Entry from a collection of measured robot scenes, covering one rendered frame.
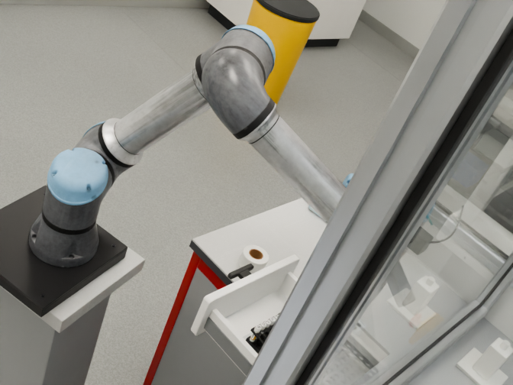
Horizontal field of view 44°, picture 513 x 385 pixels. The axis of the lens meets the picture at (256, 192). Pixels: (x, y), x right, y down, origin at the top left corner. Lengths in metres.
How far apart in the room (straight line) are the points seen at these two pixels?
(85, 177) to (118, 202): 1.59
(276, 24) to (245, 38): 2.53
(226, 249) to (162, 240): 1.13
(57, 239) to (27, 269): 0.09
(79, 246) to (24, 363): 0.38
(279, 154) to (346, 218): 0.69
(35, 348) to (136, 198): 1.46
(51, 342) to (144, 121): 0.55
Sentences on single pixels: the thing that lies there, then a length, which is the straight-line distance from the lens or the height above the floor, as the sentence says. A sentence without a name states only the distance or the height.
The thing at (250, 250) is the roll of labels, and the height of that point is 0.80.
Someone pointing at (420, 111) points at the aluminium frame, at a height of 1.67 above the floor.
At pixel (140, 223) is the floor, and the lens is 2.83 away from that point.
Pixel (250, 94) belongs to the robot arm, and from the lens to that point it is 1.12.
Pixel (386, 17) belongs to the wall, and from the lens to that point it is 6.22.
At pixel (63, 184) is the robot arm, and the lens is 1.32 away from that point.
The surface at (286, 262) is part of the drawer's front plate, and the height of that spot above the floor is 0.93.
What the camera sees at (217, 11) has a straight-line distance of 5.07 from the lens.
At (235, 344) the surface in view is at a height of 0.88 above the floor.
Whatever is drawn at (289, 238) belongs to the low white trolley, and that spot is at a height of 0.76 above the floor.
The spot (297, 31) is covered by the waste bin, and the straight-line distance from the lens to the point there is 3.79.
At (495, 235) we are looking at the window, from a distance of 0.43.
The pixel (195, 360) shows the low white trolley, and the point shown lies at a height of 0.41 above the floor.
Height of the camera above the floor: 1.83
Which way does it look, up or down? 34 degrees down
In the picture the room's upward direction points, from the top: 23 degrees clockwise
